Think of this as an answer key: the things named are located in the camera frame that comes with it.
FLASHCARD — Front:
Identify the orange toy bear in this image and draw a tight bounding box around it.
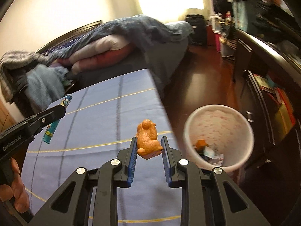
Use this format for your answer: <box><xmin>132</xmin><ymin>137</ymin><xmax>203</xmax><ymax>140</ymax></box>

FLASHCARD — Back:
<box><xmin>136</xmin><ymin>119</ymin><xmax>163</xmax><ymax>160</ymax></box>

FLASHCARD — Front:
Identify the white pink trash bin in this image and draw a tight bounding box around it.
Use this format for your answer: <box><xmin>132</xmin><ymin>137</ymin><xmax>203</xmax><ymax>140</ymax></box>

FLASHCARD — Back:
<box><xmin>183</xmin><ymin>105</ymin><xmax>255</xmax><ymax>173</ymax></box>

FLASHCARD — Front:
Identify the bed with dark headboard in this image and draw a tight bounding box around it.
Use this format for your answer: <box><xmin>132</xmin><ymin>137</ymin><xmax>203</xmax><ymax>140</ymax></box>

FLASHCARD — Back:
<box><xmin>42</xmin><ymin>15</ymin><xmax>193</xmax><ymax>95</ymax></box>

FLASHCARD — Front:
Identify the pink red folded quilt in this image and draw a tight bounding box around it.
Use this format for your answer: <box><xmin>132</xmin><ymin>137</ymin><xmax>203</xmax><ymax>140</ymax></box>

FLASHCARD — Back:
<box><xmin>53</xmin><ymin>34</ymin><xmax>136</xmax><ymax>75</ymax></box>

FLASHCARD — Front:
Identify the grey knitted blanket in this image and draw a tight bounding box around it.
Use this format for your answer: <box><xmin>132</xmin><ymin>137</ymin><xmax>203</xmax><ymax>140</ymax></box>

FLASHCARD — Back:
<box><xmin>1</xmin><ymin>50</ymin><xmax>49</xmax><ymax>103</ymax></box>

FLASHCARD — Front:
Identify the blue striped table cloth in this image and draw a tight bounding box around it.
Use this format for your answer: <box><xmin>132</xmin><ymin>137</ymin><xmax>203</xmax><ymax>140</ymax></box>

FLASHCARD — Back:
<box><xmin>21</xmin><ymin>69</ymin><xmax>182</xmax><ymax>225</ymax></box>

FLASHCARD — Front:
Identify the white plastic bag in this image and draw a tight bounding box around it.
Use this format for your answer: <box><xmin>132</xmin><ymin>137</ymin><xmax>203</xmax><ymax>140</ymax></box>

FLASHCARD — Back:
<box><xmin>208</xmin><ymin>153</ymin><xmax>224</xmax><ymax>166</ymax></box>

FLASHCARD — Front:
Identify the dark wooden dresser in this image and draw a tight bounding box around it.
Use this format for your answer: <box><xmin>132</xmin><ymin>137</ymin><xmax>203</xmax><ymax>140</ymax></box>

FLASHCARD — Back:
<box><xmin>233</xmin><ymin>30</ymin><xmax>300</xmax><ymax>167</ymax></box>

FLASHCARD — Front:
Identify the blue floral duvet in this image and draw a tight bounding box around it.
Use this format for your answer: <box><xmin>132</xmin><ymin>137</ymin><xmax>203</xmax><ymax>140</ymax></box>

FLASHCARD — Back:
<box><xmin>43</xmin><ymin>15</ymin><xmax>194</xmax><ymax>59</ymax></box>

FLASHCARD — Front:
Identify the orange block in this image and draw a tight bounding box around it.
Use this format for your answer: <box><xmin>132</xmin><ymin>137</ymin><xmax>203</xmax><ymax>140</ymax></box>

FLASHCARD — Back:
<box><xmin>195</xmin><ymin>139</ymin><xmax>208</xmax><ymax>152</ymax></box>

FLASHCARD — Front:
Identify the light blue tissue pack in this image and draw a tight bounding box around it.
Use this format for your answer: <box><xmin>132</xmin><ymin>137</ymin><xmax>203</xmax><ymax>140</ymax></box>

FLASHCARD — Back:
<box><xmin>203</xmin><ymin>146</ymin><xmax>215</xmax><ymax>159</ymax></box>

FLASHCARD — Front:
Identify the person's left hand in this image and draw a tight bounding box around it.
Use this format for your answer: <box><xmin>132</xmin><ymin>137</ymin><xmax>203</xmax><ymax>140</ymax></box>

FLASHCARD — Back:
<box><xmin>1</xmin><ymin>158</ymin><xmax>30</xmax><ymax>213</ymax></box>

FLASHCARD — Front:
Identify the colourful tube wrapper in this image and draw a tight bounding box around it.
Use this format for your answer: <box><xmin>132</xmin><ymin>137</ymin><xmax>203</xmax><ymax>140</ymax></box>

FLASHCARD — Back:
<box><xmin>42</xmin><ymin>94</ymin><xmax>74</xmax><ymax>144</ymax></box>

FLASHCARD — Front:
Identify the black suitcase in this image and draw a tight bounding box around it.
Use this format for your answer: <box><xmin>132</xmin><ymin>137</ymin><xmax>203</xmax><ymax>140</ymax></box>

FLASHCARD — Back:
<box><xmin>185</xmin><ymin>14</ymin><xmax>207</xmax><ymax>45</ymax></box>

